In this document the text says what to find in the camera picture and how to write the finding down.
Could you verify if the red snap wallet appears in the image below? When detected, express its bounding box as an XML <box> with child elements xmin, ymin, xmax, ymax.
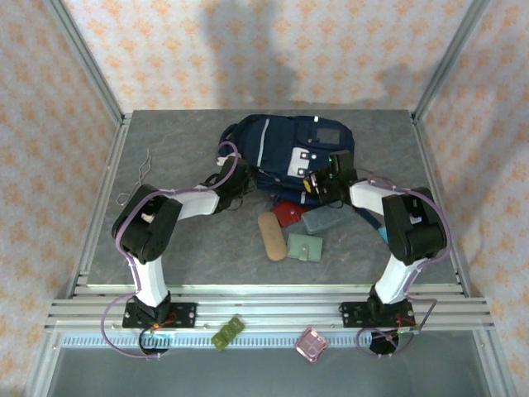
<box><xmin>270</xmin><ymin>201</ymin><xmax>309</xmax><ymax>227</ymax></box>

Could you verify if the grey teal pencil case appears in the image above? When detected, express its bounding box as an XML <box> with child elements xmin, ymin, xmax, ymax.
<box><xmin>300</xmin><ymin>205</ymin><xmax>357</xmax><ymax>233</ymax></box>

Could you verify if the navy blue backpack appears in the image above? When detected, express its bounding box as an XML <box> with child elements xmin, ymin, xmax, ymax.
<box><xmin>217</xmin><ymin>114</ymin><xmax>384</xmax><ymax>232</ymax></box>

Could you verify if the pale green snap wallet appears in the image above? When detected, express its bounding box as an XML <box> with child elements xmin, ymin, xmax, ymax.
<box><xmin>287</xmin><ymin>232</ymin><xmax>323</xmax><ymax>262</ymax></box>

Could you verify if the tan glasses case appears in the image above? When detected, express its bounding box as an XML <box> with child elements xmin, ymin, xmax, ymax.
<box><xmin>256</xmin><ymin>211</ymin><xmax>288</xmax><ymax>262</ymax></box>

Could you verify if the green plastic block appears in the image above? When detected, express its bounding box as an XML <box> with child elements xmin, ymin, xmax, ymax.
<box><xmin>211</xmin><ymin>316</ymin><xmax>245</xmax><ymax>352</ymax></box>

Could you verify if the pink square box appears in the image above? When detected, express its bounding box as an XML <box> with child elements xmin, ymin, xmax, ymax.
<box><xmin>295</xmin><ymin>327</ymin><xmax>330</xmax><ymax>365</ymax></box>

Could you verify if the aluminium side rail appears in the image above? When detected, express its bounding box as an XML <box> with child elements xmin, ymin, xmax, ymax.
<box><xmin>65</xmin><ymin>113</ymin><xmax>134</xmax><ymax>299</ymax></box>
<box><xmin>410</xmin><ymin>111</ymin><xmax>473</xmax><ymax>299</ymax></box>

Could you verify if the thin bent silver wire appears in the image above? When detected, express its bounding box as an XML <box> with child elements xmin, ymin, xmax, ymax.
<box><xmin>117</xmin><ymin>147</ymin><xmax>153</xmax><ymax>206</ymax></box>

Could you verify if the aluminium front rail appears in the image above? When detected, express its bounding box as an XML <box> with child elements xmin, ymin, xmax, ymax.
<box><xmin>44</xmin><ymin>283</ymin><xmax>495</xmax><ymax>332</ymax></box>

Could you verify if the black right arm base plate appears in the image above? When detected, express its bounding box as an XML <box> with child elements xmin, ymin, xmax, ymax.
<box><xmin>338</xmin><ymin>300</ymin><xmax>415</xmax><ymax>331</ymax></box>

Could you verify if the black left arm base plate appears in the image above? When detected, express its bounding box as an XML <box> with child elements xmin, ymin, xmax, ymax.
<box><xmin>122</xmin><ymin>301</ymin><xmax>198</xmax><ymax>330</ymax></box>

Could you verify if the grey slotted cable duct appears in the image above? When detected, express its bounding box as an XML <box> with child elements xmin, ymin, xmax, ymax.
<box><xmin>61</xmin><ymin>333</ymin><xmax>414</xmax><ymax>349</ymax></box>

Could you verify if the aluminium frame post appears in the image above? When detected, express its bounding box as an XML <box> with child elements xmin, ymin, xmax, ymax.
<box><xmin>43</xmin><ymin>0</ymin><xmax>126</xmax><ymax>125</ymax></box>
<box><xmin>411</xmin><ymin>0</ymin><xmax>493</xmax><ymax>123</ymax></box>

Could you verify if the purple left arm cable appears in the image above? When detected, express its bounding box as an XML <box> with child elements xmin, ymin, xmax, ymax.
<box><xmin>101</xmin><ymin>141</ymin><xmax>241</xmax><ymax>360</ymax></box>

